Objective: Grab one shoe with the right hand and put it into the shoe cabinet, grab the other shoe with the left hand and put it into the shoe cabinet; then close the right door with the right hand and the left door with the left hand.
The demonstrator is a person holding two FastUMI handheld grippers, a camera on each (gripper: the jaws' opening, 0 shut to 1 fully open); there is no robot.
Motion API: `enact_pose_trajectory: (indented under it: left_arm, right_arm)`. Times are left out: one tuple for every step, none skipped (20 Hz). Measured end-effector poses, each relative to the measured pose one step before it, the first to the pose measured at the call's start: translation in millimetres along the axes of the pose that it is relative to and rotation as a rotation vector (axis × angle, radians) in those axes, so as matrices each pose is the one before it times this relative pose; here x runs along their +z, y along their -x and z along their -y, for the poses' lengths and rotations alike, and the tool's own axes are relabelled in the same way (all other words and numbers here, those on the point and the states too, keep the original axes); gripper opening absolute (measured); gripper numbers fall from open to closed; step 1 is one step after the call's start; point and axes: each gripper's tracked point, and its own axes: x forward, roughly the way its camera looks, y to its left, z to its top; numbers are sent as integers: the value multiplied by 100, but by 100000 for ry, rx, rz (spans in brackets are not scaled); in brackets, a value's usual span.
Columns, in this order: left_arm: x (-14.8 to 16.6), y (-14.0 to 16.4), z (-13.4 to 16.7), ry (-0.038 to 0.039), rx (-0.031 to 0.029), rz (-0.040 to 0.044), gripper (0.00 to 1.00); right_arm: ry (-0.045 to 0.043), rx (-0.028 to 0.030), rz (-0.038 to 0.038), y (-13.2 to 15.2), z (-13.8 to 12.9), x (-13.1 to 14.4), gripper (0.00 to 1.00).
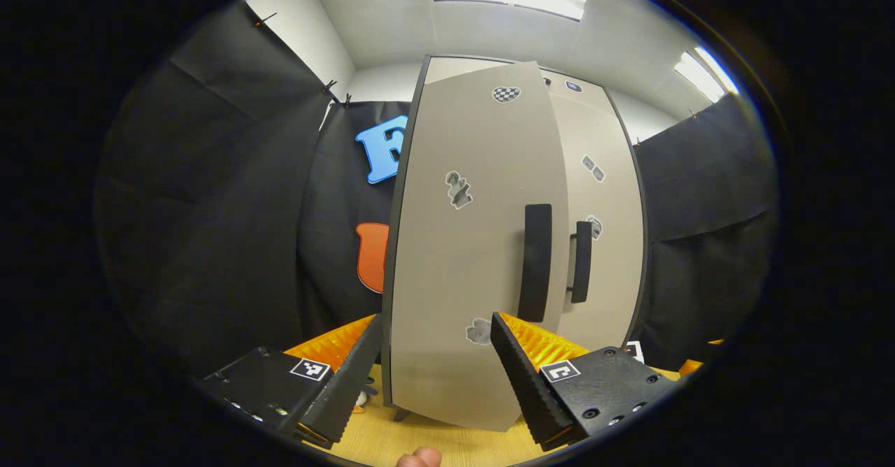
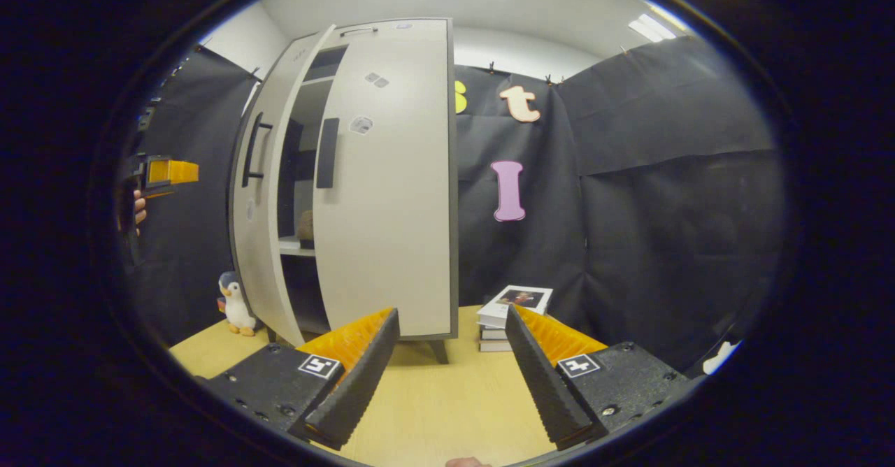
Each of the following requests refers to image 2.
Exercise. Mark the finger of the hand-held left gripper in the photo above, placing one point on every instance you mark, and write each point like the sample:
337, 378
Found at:
173, 172

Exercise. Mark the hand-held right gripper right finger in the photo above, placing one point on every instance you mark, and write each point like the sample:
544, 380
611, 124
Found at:
542, 383

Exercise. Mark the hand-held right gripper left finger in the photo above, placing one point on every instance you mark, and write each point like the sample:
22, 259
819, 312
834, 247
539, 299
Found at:
356, 383

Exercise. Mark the white cabinet door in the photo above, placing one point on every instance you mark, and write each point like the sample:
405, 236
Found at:
262, 243
391, 208

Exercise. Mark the brown fuzzy shoe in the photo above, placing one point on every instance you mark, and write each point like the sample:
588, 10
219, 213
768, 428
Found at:
306, 229

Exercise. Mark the white and grey shoe cabinet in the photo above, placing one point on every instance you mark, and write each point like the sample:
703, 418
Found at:
412, 28

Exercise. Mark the grey book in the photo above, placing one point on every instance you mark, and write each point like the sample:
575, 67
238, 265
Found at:
495, 334
495, 347

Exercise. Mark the penguin plush toy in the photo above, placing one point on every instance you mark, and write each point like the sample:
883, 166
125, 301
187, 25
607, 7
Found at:
238, 306

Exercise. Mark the small ceiling light panel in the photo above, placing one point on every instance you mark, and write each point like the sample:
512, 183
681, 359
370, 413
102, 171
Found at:
652, 28

